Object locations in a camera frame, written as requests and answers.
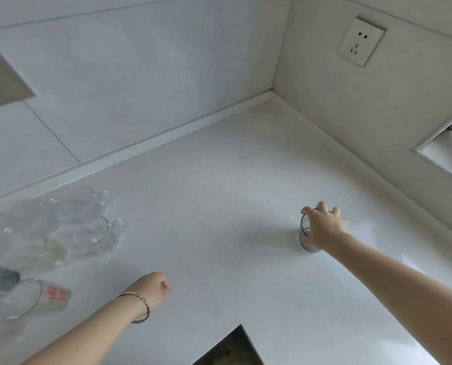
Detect person's left hand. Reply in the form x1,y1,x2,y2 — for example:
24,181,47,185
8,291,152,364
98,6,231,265
125,272,171,312

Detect person's right hand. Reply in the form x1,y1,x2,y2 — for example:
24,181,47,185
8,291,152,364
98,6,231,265
301,202,350,252

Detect small clear drinking glass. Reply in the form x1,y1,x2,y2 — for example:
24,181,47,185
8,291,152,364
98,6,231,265
299,209,322,253

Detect person's right forearm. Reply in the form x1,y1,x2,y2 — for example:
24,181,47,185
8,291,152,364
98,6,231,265
326,232,452,365

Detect person's left forearm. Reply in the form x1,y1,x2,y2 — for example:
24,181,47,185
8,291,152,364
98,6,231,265
21,294,150,365

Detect clear glass with red print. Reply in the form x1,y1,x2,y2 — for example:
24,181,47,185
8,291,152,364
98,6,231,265
6,278,73,320

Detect silver bracelet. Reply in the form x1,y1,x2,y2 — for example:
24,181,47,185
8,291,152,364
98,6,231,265
117,292,151,324

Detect clear glass mug with handle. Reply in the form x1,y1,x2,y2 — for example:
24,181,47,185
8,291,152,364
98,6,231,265
55,215,128,258
57,185,113,222

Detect white wall socket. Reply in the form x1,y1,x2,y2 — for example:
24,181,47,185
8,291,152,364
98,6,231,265
338,16,387,68

